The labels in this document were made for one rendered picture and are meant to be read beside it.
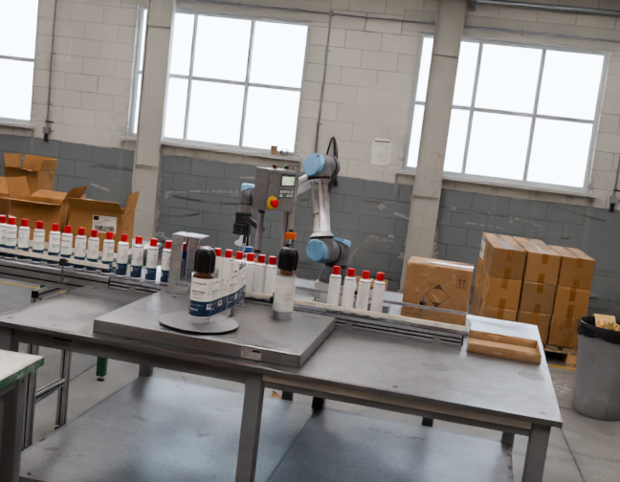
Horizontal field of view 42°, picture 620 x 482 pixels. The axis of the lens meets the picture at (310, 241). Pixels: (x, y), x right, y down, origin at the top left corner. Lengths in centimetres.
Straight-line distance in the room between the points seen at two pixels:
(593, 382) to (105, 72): 648
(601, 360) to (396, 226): 395
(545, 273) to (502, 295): 39
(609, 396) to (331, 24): 521
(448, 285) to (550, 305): 327
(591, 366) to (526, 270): 143
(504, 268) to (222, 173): 380
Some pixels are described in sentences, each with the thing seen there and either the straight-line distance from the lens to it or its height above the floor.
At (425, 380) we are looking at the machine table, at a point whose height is 83.
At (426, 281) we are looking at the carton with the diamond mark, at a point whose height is 104.
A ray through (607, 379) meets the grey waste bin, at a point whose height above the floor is 29.
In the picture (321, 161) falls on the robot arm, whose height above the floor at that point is 153.
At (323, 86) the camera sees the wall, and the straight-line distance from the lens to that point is 909.
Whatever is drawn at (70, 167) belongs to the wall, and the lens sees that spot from 996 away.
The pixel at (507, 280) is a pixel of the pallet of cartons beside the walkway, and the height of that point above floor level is 63.
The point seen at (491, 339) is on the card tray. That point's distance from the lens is 372.
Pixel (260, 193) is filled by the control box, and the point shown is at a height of 136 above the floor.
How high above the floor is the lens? 167
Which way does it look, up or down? 8 degrees down
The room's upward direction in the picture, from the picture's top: 7 degrees clockwise
